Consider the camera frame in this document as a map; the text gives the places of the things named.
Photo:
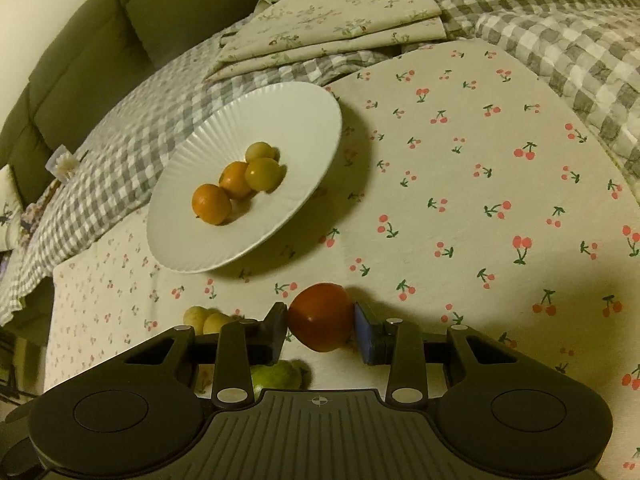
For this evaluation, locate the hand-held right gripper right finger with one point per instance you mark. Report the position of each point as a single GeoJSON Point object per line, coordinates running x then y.
{"type": "Point", "coordinates": [363, 336]}

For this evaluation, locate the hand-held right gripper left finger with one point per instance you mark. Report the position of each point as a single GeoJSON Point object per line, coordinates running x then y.
{"type": "Point", "coordinates": [278, 331]}

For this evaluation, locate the red tomato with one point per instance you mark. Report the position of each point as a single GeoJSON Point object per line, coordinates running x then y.
{"type": "Point", "coordinates": [321, 317]}

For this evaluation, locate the white ribbed plate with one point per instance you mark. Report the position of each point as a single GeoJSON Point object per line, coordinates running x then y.
{"type": "Point", "coordinates": [240, 180]}

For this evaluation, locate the green pear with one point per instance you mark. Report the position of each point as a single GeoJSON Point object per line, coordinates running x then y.
{"type": "Point", "coordinates": [278, 377]}

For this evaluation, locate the pale yellow longan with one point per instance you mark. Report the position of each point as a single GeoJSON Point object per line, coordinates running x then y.
{"type": "Point", "coordinates": [218, 323]}
{"type": "Point", "coordinates": [195, 317]}

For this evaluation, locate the orange kumquat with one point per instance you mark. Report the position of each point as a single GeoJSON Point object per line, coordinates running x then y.
{"type": "Point", "coordinates": [234, 178]}
{"type": "Point", "coordinates": [211, 203]}

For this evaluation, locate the yellow-green round fruit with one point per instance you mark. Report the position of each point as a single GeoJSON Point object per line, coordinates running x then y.
{"type": "Point", "coordinates": [263, 175]}

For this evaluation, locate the cherry print cloth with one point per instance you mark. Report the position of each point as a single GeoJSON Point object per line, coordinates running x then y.
{"type": "Point", "coordinates": [450, 200]}

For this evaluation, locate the pale yellow round fruit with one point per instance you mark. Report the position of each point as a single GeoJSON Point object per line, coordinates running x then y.
{"type": "Point", "coordinates": [260, 151]}

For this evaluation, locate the folded floral cloth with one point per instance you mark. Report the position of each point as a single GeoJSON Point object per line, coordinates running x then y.
{"type": "Point", "coordinates": [330, 20]}

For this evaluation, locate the green sofa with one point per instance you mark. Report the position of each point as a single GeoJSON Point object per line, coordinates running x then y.
{"type": "Point", "coordinates": [90, 50]}

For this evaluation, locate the grey checkered blanket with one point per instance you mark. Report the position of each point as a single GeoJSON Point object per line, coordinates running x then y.
{"type": "Point", "coordinates": [525, 35]}

